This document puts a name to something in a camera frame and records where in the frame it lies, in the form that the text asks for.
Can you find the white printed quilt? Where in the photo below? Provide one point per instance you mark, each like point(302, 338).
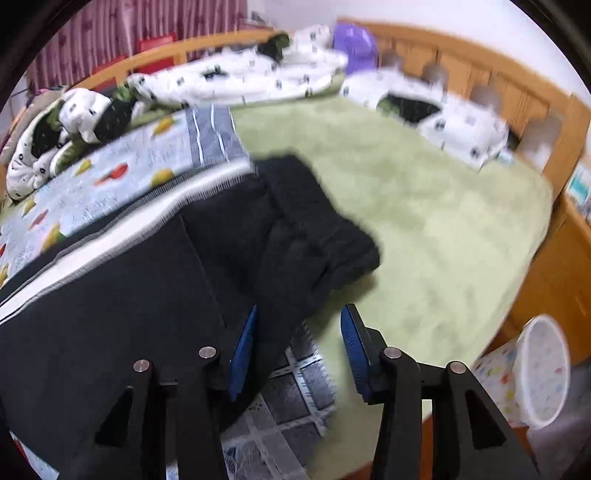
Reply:
point(231, 78)

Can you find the wooden bed frame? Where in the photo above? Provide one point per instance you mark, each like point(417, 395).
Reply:
point(545, 115)

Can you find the purple cushion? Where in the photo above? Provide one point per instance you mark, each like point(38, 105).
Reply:
point(355, 46)

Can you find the white printed pillow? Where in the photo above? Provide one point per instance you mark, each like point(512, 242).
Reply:
point(461, 124)

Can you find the white wastebasket with printed liner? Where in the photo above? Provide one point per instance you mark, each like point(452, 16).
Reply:
point(540, 369)

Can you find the green fuzzy blanket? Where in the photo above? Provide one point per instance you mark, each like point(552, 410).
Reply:
point(438, 230)

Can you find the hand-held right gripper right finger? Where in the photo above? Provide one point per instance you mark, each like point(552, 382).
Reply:
point(353, 341)

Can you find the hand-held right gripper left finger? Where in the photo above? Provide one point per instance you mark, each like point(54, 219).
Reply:
point(242, 350)

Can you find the red chair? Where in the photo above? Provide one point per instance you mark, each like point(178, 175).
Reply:
point(159, 48)

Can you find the fruit print light blue blanket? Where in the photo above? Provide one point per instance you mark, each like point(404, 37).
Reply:
point(115, 152)

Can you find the black pants with white stripes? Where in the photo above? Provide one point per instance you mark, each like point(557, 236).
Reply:
point(138, 300)

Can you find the pink striped curtain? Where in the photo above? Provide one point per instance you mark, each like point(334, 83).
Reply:
point(115, 27)

